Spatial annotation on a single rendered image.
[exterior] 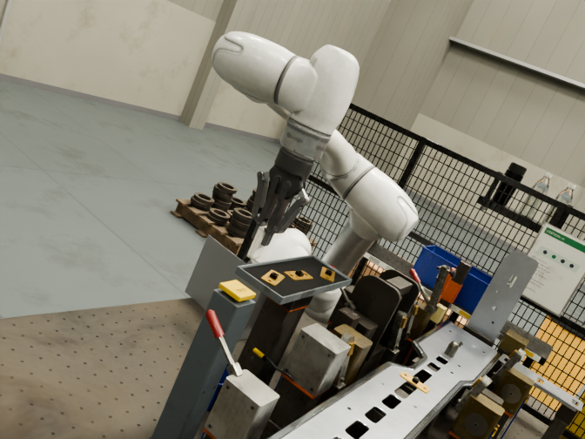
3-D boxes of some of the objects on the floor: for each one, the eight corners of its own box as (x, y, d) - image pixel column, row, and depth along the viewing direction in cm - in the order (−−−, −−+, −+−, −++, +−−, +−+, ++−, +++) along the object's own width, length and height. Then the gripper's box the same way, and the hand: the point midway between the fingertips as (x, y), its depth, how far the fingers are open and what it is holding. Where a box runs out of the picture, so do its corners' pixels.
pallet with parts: (166, 210, 507) (184, 165, 496) (257, 217, 604) (273, 178, 593) (227, 259, 461) (248, 210, 450) (315, 258, 558) (333, 218, 547)
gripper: (264, 138, 115) (219, 243, 121) (315, 165, 109) (266, 274, 115) (283, 141, 121) (240, 240, 127) (333, 168, 115) (285, 271, 121)
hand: (259, 242), depth 120 cm, fingers closed
